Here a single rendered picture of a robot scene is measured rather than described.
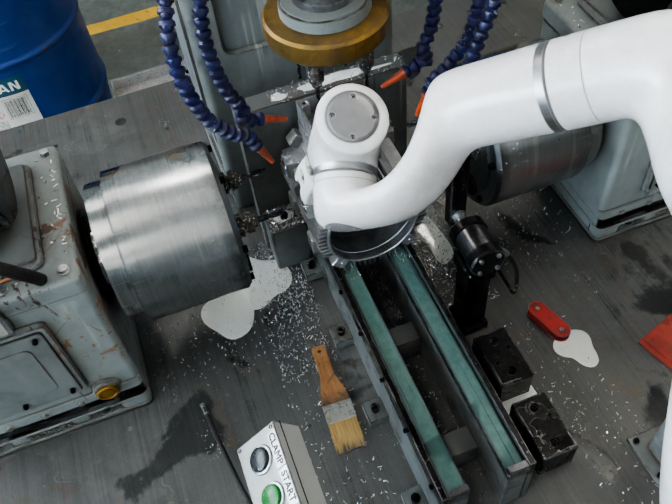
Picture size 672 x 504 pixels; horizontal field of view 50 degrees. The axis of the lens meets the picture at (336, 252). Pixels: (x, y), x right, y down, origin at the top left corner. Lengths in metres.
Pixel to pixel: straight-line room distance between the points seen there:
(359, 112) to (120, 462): 0.73
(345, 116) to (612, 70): 0.28
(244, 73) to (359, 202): 0.56
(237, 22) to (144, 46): 2.24
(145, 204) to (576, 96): 0.63
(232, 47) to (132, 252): 0.41
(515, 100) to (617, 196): 0.69
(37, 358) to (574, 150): 0.89
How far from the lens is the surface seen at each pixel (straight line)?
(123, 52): 3.49
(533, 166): 1.22
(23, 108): 2.63
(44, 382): 1.19
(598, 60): 0.71
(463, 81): 0.76
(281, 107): 1.21
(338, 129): 0.81
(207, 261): 1.09
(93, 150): 1.76
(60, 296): 1.05
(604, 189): 1.38
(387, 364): 1.14
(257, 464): 0.93
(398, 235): 1.24
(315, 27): 1.00
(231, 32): 1.27
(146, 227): 1.07
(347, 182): 0.83
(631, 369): 1.33
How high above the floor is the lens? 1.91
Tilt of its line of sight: 52 degrees down
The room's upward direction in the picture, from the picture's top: 7 degrees counter-clockwise
